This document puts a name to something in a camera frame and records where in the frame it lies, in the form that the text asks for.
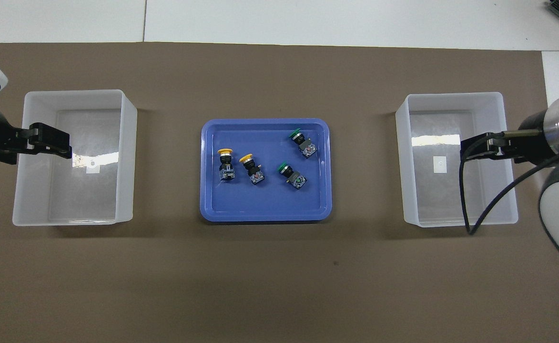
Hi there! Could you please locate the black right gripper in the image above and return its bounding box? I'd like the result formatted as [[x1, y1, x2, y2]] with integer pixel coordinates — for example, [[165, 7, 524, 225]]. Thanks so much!
[[460, 111, 554, 165]]

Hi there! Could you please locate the yellow mushroom push button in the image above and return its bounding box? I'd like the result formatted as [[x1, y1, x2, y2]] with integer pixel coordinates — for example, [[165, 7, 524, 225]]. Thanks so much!
[[217, 148, 236, 182], [239, 153, 265, 186]]

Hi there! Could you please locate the green mushroom push button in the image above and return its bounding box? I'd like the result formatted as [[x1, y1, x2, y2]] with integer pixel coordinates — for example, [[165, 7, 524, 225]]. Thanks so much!
[[277, 162, 308, 190], [287, 129, 318, 159]]

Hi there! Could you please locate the translucent white plastic box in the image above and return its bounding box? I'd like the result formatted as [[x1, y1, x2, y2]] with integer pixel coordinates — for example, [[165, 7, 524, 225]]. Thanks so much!
[[12, 90, 138, 226], [396, 92, 519, 228]]

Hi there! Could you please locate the blue plastic tray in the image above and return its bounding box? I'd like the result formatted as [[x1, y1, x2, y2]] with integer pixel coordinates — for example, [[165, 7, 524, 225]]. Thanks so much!
[[200, 118, 333, 223]]

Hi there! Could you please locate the brown paper table mat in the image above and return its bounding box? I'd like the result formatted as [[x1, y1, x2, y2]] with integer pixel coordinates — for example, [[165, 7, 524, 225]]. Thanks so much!
[[0, 42, 559, 343]]

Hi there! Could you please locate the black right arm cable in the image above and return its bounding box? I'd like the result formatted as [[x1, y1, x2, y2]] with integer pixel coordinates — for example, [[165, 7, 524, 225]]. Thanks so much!
[[459, 136, 559, 236]]

